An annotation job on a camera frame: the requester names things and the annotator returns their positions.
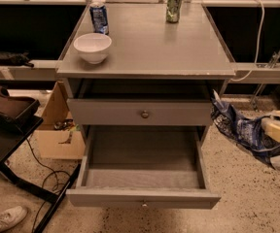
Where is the blue chip bag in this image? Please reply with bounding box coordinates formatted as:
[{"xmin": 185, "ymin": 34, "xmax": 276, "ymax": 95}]
[{"xmin": 211, "ymin": 91, "xmax": 280, "ymax": 168}]

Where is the brass top drawer knob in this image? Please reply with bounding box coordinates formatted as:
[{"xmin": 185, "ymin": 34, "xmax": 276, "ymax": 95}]
[{"xmin": 141, "ymin": 111, "xmax": 150, "ymax": 118}]

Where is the grey drawer cabinet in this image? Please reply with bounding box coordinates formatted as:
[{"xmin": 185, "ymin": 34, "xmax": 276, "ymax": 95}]
[{"xmin": 57, "ymin": 4, "xmax": 235, "ymax": 139}]

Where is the open grey middle drawer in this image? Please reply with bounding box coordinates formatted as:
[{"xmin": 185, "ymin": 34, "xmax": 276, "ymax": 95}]
[{"xmin": 67, "ymin": 126, "xmax": 221, "ymax": 209}]

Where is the closed grey top drawer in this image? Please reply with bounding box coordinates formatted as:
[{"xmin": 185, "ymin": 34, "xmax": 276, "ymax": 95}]
[{"xmin": 67, "ymin": 99, "xmax": 211, "ymax": 126}]

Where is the green soda can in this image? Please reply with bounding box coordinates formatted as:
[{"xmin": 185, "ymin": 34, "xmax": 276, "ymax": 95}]
[{"xmin": 166, "ymin": 0, "xmax": 182, "ymax": 23}]

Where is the white ceramic bowl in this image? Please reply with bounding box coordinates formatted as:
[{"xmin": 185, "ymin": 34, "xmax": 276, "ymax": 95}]
[{"xmin": 73, "ymin": 33, "xmax": 112, "ymax": 64}]

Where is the blue soda can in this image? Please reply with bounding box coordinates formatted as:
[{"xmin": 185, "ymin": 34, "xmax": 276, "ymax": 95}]
[{"xmin": 89, "ymin": 2, "xmax": 109, "ymax": 35}]

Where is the cardboard box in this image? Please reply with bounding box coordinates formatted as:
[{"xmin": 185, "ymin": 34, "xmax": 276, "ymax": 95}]
[{"xmin": 36, "ymin": 82, "xmax": 85, "ymax": 159}]

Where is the dark brown tray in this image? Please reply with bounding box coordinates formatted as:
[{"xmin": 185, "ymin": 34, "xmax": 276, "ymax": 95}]
[{"xmin": 0, "ymin": 87, "xmax": 40, "ymax": 128}]

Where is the black side table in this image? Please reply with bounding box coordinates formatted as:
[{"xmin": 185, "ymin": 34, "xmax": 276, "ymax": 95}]
[{"xmin": 0, "ymin": 116, "xmax": 81, "ymax": 233}]

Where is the white sneaker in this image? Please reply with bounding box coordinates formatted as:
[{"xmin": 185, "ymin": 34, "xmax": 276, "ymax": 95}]
[{"xmin": 0, "ymin": 206, "xmax": 28, "ymax": 233}]

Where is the white hanging cable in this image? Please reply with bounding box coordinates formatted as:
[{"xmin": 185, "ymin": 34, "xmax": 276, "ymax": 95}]
[{"xmin": 230, "ymin": 0, "xmax": 266, "ymax": 83}]

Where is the black floor cable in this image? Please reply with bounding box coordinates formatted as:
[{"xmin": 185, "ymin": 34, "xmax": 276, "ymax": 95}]
[{"xmin": 25, "ymin": 137, "xmax": 72, "ymax": 233}]

